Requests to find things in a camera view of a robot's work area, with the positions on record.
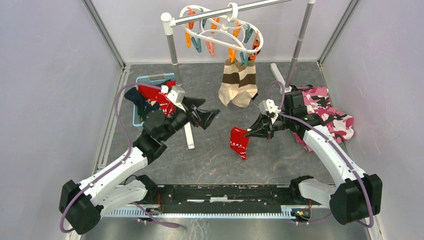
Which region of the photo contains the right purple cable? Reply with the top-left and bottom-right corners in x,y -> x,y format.
266,81 -> 375,229

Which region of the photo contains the white clip hanger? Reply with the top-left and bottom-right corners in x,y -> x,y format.
169,2 -> 264,54

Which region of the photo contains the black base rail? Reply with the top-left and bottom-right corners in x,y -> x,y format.
137,184 -> 318,215

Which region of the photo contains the navy blue sock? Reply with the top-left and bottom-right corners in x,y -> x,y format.
124,87 -> 160,120

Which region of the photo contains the pink clothespin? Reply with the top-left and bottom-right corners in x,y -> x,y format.
205,41 -> 215,57

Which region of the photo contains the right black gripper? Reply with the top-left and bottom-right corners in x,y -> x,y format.
243,111 -> 293,140

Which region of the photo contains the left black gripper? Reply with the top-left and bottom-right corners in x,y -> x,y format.
160,96 -> 220,142

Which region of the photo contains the teal clothespin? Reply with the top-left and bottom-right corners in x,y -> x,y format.
243,24 -> 255,44
239,52 -> 249,68
191,36 -> 202,53

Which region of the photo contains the orange clothespin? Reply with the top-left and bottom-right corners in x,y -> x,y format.
232,20 -> 242,38
228,48 -> 237,63
248,32 -> 261,61
185,32 -> 192,48

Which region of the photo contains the purple cable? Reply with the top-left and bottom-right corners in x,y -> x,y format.
266,81 -> 375,229
59,83 -> 181,233

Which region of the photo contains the light blue plastic basket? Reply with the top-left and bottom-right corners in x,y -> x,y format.
132,73 -> 175,132

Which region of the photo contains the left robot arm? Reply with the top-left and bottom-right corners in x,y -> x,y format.
58,97 -> 220,235

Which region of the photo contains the silver white drying rack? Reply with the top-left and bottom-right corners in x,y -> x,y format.
160,0 -> 317,151

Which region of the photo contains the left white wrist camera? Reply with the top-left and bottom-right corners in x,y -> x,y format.
160,85 -> 186,112

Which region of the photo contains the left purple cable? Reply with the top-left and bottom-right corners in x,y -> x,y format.
59,83 -> 181,233

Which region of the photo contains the pink camouflage bag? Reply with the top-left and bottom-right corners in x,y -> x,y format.
298,85 -> 355,144

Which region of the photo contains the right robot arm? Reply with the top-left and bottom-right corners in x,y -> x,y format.
245,91 -> 383,228

